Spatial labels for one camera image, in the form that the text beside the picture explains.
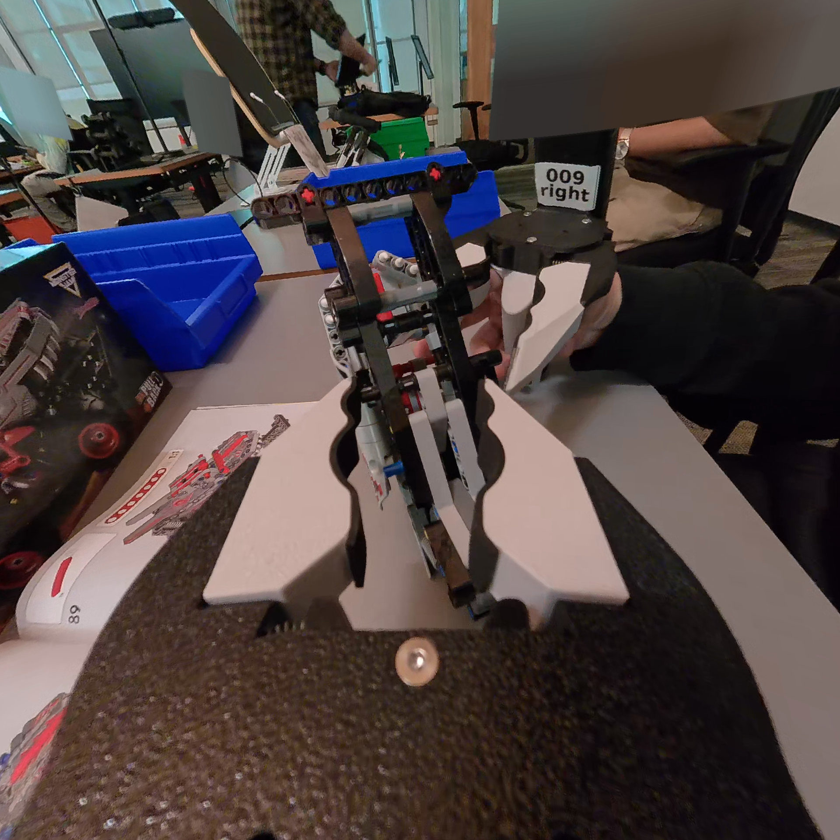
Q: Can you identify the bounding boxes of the black office chair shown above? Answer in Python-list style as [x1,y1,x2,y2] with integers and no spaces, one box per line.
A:
[682,88,840,283]

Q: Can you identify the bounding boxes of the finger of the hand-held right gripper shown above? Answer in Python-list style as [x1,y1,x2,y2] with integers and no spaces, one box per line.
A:
[499,266,549,355]
[502,262,592,395]

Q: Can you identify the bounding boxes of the person's right forearm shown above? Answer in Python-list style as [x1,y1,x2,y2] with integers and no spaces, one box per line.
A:
[570,261,840,437]

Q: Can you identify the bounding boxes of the blue storage bin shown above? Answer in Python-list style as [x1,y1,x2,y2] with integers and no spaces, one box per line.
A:
[314,150,497,271]
[52,213,263,373]

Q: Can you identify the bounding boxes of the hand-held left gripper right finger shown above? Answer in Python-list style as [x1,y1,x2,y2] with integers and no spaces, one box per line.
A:
[467,379,630,631]

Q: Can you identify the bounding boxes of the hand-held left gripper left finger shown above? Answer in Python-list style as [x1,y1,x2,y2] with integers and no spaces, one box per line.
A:
[202,379,368,608]

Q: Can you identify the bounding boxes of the white instruction booklet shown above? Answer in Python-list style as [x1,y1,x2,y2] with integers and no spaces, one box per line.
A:
[0,402,316,815]

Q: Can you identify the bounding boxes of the grey black toy brick model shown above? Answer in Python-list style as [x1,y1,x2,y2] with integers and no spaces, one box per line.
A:
[251,150,506,621]

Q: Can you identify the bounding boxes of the person's right hand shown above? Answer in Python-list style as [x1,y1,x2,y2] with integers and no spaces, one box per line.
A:
[410,269,621,385]

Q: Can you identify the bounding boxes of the black toy set box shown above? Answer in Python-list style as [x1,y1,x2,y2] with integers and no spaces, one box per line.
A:
[0,241,173,595]

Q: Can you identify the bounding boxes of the wooden board on white stand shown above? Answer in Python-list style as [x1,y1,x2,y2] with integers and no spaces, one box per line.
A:
[172,0,329,191]

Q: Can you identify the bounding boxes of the green storage bin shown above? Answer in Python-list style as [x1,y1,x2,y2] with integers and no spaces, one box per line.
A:
[374,117,431,158]

